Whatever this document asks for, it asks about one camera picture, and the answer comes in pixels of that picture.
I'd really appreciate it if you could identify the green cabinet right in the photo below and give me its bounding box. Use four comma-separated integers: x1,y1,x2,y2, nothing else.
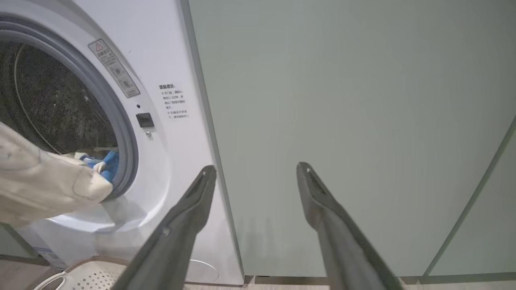
179,0,516,278

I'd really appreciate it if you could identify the grey door gasket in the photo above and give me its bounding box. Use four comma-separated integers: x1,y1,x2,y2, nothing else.
0,15,140,203

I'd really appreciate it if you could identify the black door latch slot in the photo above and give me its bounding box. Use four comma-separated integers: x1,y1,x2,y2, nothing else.
135,112,155,128

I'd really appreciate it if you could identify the round filter cover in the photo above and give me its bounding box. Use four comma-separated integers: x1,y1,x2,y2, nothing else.
185,259,221,283

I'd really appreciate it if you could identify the cream perforated laundry basket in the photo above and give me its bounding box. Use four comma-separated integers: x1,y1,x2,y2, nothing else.
32,259,131,290

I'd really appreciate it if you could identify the cream printed garment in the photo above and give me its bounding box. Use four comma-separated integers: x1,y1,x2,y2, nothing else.
0,121,114,228

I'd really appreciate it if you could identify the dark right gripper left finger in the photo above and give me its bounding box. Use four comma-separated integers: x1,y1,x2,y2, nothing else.
111,164,218,290

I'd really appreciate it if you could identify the white washing machine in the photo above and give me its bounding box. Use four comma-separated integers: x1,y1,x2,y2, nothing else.
0,0,246,287

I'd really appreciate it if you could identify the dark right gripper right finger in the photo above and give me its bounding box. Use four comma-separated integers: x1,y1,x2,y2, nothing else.
296,162,404,290

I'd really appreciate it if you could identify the grey warning sticker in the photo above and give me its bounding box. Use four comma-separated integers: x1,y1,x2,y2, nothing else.
87,38,141,99

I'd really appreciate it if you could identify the blue white garment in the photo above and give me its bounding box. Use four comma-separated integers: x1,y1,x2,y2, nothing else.
78,149,121,183

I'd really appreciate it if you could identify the steel washing drum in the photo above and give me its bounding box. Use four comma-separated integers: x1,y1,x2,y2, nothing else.
0,42,120,157

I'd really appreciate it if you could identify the green cabinet left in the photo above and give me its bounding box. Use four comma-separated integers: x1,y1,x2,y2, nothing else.
0,222,39,259

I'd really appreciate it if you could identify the green cabinet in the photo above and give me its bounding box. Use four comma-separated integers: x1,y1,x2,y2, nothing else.
0,222,39,259
179,0,516,278

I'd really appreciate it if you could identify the blue energy label sticker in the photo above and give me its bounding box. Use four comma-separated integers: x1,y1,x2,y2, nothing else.
34,245,67,271

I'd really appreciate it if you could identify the dark cabinet plinth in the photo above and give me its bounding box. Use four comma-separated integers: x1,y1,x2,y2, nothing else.
243,274,516,286

